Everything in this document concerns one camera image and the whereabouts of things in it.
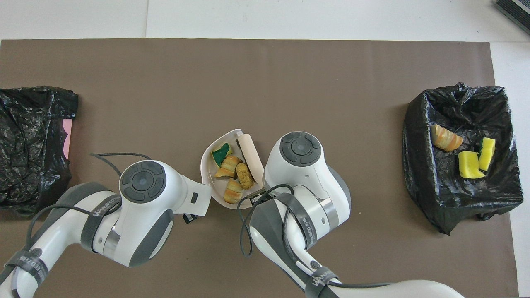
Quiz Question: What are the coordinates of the brown textured bread roll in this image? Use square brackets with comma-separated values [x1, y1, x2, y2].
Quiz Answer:
[236, 162, 255, 190]

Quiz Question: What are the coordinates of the orange striped croissant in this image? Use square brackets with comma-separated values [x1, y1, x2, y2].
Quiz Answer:
[224, 178, 245, 204]

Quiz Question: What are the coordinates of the small pale beige bread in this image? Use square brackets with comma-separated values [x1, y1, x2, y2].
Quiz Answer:
[214, 156, 243, 179]

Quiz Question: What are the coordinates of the beige hand brush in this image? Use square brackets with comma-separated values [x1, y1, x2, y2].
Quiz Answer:
[236, 133, 265, 185]

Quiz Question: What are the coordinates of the beige plastic dustpan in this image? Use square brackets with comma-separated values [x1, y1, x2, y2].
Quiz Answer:
[200, 129, 265, 210]

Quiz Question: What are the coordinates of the green and yellow sponge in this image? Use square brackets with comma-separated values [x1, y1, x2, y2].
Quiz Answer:
[212, 143, 233, 167]

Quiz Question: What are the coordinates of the large beige croissant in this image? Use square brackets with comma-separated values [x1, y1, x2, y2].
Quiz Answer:
[431, 124, 463, 152]

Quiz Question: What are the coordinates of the notched yellow sponge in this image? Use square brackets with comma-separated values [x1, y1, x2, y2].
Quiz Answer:
[458, 151, 486, 179]

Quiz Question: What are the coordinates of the pink bin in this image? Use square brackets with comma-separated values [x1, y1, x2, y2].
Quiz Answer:
[62, 119, 74, 160]

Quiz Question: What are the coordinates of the crumpled black trash bag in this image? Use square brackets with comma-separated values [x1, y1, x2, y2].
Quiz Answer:
[0, 86, 79, 218]

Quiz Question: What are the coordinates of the open black bag-lined bin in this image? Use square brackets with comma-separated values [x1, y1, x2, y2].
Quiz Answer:
[402, 82, 524, 236]

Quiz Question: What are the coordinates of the brown table mat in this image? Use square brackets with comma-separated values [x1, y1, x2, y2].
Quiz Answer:
[0, 38, 520, 298]

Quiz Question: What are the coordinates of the dark ribbed device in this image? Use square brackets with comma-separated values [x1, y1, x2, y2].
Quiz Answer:
[495, 0, 530, 36]

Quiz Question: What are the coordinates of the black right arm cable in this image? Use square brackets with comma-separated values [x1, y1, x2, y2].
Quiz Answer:
[239, 184, 392, 290]

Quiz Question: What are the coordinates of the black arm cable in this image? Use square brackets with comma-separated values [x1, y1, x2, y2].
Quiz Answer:
[25, 152, 152, 249]
[239, 184, 392, 290]

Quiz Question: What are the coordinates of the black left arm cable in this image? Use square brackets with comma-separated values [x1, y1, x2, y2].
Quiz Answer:
[25, 152, 152, 249]

